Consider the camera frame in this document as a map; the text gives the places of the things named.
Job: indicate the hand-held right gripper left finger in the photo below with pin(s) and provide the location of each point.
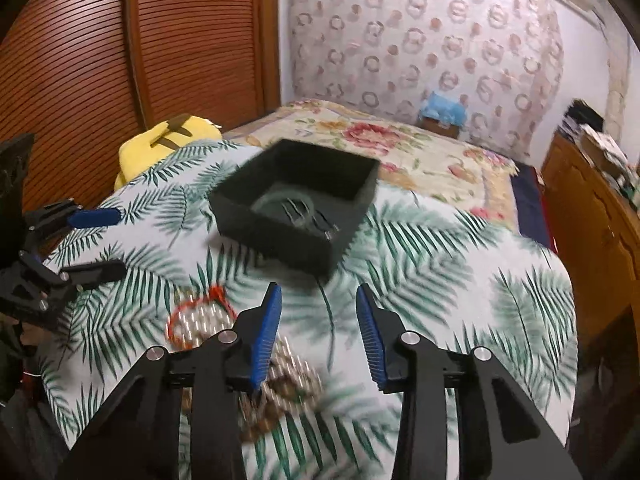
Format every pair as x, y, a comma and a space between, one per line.
267, 330

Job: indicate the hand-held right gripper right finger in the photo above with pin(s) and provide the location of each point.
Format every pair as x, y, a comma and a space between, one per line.
372, 340

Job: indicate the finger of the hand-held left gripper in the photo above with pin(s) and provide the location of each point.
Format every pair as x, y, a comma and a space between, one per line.
95, 217
100, 271

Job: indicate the black square box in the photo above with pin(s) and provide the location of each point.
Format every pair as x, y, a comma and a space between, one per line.
300, 252

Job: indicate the yellow plush toy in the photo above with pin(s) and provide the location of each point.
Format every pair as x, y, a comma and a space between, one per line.
145, 155

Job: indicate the leaf print cloth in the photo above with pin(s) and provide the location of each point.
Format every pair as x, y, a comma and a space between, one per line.
440, 280

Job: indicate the dark metal hair clip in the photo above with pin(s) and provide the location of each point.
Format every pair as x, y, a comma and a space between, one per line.
320, 227

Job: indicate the wooden louvered wardrobe door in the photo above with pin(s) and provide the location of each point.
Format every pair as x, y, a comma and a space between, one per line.
200, 35
65, 70

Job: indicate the green bangle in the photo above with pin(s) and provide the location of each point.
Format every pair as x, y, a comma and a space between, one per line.
265, 200

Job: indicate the floral blanket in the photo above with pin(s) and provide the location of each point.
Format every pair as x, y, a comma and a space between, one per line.
370, 135

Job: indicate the dark blue bed sheet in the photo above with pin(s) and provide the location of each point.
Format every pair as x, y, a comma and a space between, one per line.
532, 200

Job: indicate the cardboard box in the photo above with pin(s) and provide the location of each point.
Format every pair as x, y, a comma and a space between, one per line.
440, 129

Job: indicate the blue plastic bag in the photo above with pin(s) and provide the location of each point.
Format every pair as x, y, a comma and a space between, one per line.
442, 107

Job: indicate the wooden cabinet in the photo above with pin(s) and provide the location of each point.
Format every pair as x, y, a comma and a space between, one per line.
595, 240

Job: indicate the pile of papers and boxes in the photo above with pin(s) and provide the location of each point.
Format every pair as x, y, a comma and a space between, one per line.
600, 145

